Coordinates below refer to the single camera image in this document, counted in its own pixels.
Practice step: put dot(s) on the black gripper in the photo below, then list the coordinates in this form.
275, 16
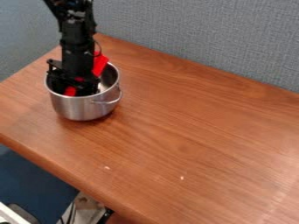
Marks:
73, 70

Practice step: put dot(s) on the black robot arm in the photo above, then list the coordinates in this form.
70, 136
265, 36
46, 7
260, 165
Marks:
72, 10

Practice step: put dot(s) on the white object bottom left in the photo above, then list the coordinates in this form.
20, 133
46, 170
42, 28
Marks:
12, 214

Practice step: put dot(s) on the metal table leg bracket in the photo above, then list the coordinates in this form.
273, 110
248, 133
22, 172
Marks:
84, 211

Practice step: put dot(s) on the red rectangular block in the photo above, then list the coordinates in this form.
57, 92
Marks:
100, 63

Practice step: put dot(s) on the stainless steel pot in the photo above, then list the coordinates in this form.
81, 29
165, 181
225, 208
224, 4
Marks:
84, 108

